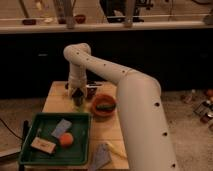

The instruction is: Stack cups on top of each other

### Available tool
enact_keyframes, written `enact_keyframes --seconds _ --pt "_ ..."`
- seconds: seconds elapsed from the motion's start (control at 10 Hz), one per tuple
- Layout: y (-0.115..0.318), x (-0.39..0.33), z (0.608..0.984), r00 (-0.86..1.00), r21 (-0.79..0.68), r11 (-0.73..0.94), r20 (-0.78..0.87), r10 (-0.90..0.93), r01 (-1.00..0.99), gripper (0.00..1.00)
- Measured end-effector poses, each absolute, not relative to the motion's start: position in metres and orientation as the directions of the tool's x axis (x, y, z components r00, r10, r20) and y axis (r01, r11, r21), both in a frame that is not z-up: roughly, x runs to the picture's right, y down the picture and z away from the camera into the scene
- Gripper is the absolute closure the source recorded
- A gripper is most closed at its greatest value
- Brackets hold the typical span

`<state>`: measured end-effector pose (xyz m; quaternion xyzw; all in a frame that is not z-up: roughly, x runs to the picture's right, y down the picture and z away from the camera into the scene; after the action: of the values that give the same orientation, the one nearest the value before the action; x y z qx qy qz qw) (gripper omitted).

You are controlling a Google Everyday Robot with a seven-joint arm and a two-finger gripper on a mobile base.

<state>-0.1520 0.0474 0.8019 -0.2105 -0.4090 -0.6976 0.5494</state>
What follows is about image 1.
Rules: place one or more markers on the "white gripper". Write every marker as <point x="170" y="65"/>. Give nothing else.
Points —
<point x="75" y="83"/>

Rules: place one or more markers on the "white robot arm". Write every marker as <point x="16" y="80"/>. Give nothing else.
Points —
<point x="141" y="114"/>

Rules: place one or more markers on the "dark red cup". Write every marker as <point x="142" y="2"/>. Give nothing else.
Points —
<point x="91" y="91"/>

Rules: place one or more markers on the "orange bowl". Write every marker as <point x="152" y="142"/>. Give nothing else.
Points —
<point x="100" y="99"/>

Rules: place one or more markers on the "green object in bowl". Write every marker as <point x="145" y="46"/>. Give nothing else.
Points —
<point x="105" y="107"/>

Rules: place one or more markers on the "grey blue sponge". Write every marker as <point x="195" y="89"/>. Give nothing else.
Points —
<point x="61" y="128"/>

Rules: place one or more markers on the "orange ball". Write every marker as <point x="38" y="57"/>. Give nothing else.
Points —
<point x="66" y="139"/>

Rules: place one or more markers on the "green plastic tray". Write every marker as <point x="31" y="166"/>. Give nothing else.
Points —
<point x="42" y="126"/>

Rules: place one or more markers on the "wooden block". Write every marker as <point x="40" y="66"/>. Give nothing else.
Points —
<point x="43" y="145"/>

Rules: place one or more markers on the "yellow banana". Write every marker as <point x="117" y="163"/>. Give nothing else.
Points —
<point x="116" y="150"/>

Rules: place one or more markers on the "grey blue cloth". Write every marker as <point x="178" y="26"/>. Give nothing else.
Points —
<point x="100" y="158"/>

